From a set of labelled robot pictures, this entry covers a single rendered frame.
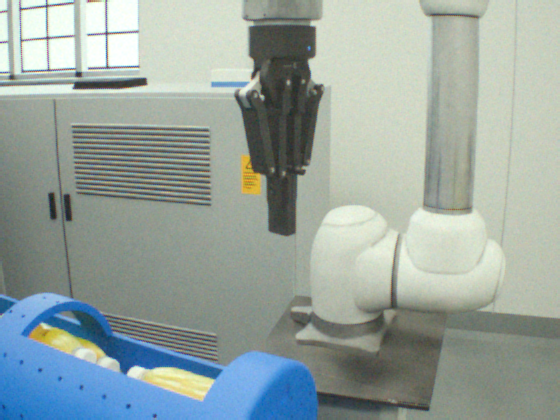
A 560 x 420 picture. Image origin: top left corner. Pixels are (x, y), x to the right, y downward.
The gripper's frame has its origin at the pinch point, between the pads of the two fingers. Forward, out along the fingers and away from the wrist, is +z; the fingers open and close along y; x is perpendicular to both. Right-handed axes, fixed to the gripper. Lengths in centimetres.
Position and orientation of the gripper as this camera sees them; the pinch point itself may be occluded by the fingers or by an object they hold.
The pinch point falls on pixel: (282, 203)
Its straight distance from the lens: 70.5
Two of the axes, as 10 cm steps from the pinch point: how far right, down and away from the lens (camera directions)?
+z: 0.0, 9.6, 2.7
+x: 7.6, 1.8, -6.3
